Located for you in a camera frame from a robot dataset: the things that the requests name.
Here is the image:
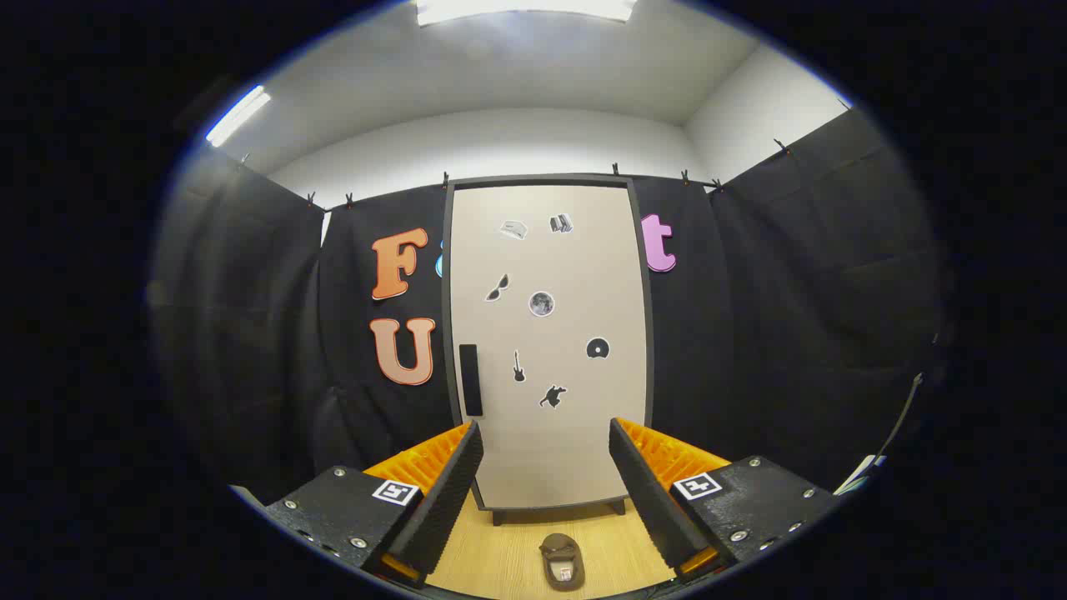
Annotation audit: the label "black backdrop cloth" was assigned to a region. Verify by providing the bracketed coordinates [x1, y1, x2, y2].
[150, 108, 947, 509]

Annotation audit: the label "dark grey shoe cabinet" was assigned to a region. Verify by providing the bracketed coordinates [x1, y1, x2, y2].
[442, 175, 655, 526]

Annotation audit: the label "black door handle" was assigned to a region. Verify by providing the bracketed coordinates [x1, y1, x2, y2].
[459, 343, 484, 418]

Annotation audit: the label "long ceiling light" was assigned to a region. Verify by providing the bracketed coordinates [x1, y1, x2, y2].
[206, 85, 272, 148]

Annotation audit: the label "wide ceiling light panel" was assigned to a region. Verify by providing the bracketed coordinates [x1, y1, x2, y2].
[415, 0, 639, 26]

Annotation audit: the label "beige shoe cabinet door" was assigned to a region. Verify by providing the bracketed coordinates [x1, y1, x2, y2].
[450, 184, 649, 509]

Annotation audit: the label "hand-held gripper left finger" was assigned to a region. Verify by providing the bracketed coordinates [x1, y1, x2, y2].
[265, 421, 484, 588]

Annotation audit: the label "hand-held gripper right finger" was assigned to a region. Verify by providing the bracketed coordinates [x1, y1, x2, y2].
[609, 417, 834, 584]

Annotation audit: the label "white panel edge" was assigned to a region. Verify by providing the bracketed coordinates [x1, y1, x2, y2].
[834, 454, 889, 497]

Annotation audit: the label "brown fuzzy shoe with bow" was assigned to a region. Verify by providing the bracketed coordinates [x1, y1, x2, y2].
[539, 533, 586, 593]

